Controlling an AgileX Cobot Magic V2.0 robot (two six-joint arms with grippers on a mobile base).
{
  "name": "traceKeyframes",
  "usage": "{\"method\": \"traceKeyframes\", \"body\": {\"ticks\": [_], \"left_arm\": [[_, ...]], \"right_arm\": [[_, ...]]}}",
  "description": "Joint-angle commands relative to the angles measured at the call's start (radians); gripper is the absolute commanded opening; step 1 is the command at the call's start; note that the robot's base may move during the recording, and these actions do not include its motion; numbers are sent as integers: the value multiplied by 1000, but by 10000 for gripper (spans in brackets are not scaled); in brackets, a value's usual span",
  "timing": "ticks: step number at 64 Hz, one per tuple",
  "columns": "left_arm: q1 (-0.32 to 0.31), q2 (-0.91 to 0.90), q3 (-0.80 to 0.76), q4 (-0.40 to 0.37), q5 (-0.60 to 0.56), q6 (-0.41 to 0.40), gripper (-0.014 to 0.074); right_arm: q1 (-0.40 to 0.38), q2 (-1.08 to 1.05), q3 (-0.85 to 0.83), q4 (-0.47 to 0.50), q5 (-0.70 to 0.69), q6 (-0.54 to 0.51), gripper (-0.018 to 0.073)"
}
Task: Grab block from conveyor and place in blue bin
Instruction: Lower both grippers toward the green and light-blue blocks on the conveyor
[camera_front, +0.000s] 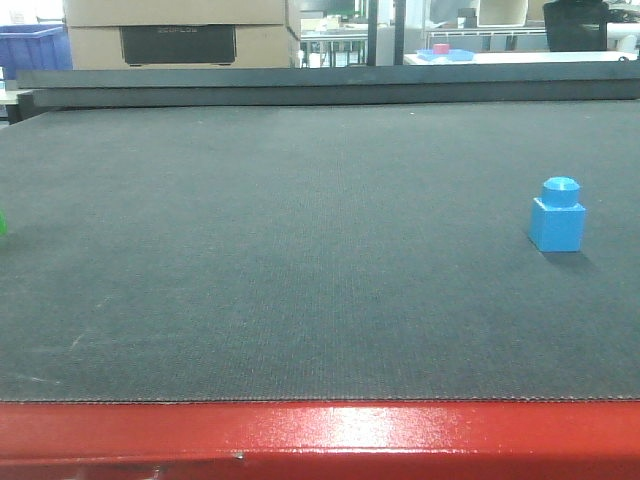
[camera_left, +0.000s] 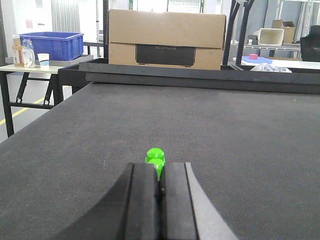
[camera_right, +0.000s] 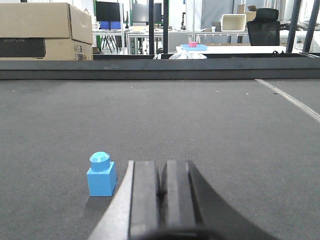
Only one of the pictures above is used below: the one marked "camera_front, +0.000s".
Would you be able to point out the blue toy block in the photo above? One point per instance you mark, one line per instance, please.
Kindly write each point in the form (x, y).
(557, 216)

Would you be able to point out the dark conveyor belt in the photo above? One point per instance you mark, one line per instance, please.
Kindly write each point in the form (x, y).
(269, 253)

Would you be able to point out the red block in tray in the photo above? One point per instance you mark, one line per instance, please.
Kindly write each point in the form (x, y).
(441, 49)

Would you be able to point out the green block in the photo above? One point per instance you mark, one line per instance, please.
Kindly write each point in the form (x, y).
(3, 224)

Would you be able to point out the blue tray on far table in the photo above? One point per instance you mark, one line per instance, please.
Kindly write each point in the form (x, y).
(452, 56)

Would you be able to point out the cardboard box with black print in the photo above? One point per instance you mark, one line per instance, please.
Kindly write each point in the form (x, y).
(118, 35)

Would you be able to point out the black office chair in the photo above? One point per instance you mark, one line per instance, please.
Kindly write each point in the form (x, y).
(576, 26)

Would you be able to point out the blue crate in background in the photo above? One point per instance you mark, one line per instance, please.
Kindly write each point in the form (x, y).
(34, 47)

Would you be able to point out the red conveyor frame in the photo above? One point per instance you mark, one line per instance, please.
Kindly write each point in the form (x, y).
(321, 440)

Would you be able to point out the dark conveyor back rail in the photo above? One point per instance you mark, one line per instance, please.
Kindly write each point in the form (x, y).
(407, 84)

